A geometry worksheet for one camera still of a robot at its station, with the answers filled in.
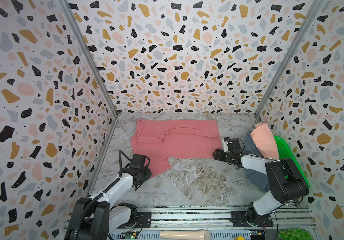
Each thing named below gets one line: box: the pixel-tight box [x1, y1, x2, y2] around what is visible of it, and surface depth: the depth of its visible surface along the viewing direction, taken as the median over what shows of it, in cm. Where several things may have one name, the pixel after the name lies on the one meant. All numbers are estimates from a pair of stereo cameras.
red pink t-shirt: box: [130, 119, 223, 176], surface depth 108 cm
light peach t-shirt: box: [250, 122, 279, 159], surface depth 92 cm
